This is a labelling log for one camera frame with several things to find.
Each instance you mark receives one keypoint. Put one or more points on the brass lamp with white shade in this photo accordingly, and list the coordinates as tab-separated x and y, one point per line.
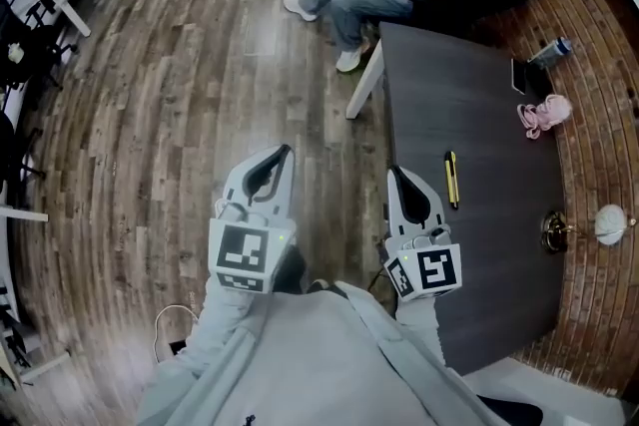
610	224

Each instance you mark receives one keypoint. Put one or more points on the black swivel chair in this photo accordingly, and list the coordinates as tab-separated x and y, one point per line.
35	50

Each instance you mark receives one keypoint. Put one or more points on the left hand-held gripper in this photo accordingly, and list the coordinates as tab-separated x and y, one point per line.
239	252

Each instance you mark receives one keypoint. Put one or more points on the yellow utility knife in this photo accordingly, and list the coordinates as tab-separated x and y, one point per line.
452	182

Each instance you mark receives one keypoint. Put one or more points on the person's left forearm grey sleeve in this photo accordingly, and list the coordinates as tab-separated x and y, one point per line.
219	329

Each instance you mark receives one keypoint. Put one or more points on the person's grey hooded jacket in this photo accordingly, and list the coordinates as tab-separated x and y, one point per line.
319	364

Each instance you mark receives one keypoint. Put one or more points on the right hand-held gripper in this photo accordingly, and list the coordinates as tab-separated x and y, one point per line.
434	267

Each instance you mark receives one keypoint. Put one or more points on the clear bottle with blue cap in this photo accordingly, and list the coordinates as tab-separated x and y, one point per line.
551	52

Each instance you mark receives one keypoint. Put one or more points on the black floor socket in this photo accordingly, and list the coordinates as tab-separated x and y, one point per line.
178	347

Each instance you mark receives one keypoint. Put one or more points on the person's right forearm grey sleeve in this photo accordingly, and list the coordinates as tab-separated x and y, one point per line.
419	329

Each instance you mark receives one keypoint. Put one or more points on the dark table with white legs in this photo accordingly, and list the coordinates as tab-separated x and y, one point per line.
474	214

